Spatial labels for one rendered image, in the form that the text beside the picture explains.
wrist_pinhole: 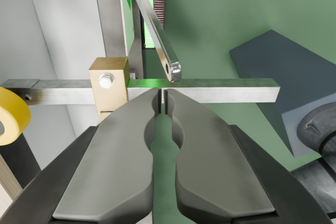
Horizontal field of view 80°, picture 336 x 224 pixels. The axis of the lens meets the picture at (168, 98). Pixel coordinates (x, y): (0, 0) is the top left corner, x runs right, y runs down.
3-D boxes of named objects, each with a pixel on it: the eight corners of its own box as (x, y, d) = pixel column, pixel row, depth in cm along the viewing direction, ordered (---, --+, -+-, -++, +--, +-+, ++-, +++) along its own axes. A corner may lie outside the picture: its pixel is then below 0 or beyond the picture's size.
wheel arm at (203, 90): (270, 74, 35) (282, 87, 31) (264, 91, 37) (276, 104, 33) (11, 76, 33) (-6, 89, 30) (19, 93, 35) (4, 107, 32)
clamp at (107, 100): (131, 56, 32) (127, 69, 28) (137, 121, 40) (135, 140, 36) (92, 56, 32) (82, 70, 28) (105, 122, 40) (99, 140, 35)
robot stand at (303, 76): (271, 29, 111) (365, 80, 60) (281, 65, 123) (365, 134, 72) (228, 50, 116) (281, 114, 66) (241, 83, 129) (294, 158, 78)
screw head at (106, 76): (113, 72, 28) (111, 76, 27) (115, 85, 30) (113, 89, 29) (98, 72, 28) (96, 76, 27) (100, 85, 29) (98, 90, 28)
